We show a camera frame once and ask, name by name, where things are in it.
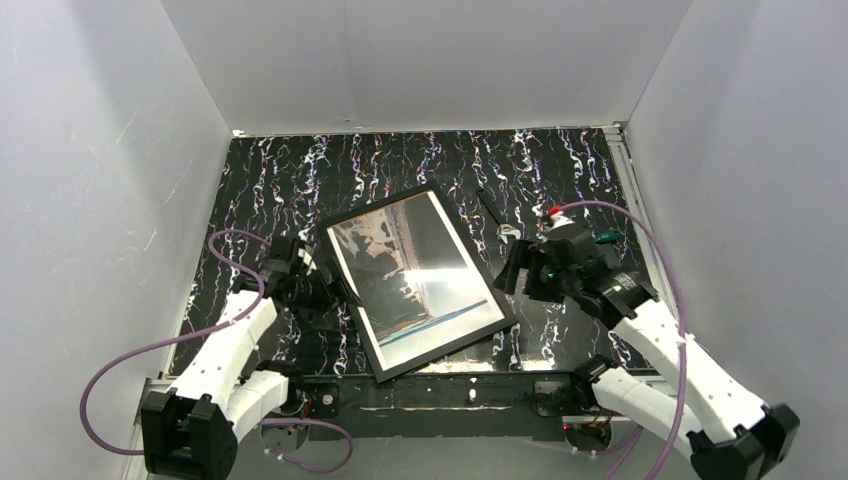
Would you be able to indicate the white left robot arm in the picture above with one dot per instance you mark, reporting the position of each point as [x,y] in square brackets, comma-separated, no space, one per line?
[192,429]

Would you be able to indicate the black picture frame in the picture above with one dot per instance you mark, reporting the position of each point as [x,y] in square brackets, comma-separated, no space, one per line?
[419,289]

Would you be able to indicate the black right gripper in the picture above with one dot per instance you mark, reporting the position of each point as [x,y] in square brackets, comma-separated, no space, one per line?
[519,266]

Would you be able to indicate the adjustable wrench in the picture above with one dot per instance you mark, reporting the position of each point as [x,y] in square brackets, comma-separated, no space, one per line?
[504,231]

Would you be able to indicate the green handled screwdriver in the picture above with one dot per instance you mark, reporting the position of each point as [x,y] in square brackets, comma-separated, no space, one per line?
[609,237]

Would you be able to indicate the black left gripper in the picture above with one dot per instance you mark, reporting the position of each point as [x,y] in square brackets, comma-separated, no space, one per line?
[324,282]

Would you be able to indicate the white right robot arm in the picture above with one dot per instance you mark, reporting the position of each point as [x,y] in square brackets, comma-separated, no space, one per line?
[724,429]

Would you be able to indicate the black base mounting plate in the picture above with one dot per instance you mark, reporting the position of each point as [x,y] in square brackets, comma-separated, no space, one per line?
[451,405]

